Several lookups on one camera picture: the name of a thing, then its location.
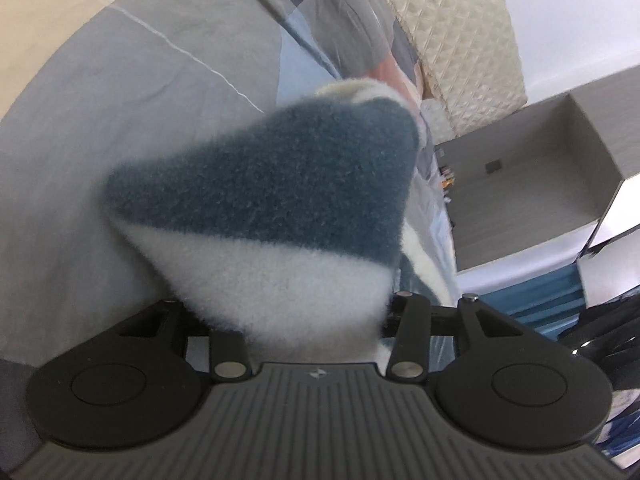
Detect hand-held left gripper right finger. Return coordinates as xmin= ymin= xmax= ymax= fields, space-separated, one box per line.
xmin=382 ymin=290 xmax=524 ymax=382

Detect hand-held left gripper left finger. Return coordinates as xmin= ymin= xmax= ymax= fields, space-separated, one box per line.
xmin=117 ymin=300 xmax=250 ymax=382

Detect cream fluffy patterned sweater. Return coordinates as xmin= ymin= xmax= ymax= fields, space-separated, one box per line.
xmin=102 ymin=77 xmax=458 ymax=376

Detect blue curtain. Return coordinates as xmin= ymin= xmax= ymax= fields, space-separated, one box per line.
xmin=480 ymin=265 xmax=586 ymax=341

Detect small bedside bottles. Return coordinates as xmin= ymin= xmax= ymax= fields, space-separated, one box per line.
xmin=439 ymin=164 xmax=457 ymax=206

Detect patchwork bed blanket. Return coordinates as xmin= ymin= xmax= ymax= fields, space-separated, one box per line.
xmin=0 ymin=0 xmax=458 ymax=466

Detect cream quilted headboard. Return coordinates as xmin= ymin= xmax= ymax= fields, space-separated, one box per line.
xmin=365 ymin=0 xmax=528 ymax=136

